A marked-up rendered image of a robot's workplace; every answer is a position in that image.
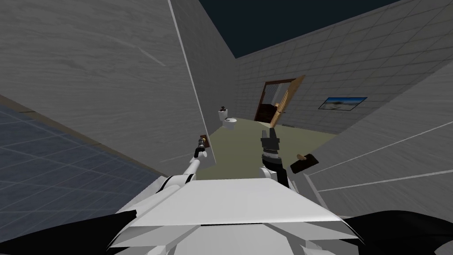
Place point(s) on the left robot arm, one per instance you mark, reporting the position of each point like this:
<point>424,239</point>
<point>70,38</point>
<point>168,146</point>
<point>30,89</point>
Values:
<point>189,168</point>

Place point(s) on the light wooden door leaf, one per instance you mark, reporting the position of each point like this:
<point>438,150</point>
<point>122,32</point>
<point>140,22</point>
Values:
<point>286,102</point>

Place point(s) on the framed landscape picture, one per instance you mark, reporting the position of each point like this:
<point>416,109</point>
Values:
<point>342,103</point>

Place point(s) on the white toilet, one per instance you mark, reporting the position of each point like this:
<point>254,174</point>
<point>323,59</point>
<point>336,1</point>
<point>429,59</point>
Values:
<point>229,121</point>

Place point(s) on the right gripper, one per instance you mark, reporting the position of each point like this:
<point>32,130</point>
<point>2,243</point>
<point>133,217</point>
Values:
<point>270,144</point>

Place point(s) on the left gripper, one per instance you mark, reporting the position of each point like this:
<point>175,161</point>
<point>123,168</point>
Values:
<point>201,143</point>

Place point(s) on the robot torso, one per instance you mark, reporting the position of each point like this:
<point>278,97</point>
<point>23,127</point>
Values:
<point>230,209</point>

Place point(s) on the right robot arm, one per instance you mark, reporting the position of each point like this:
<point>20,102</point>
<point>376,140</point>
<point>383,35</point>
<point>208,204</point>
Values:
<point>407,233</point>

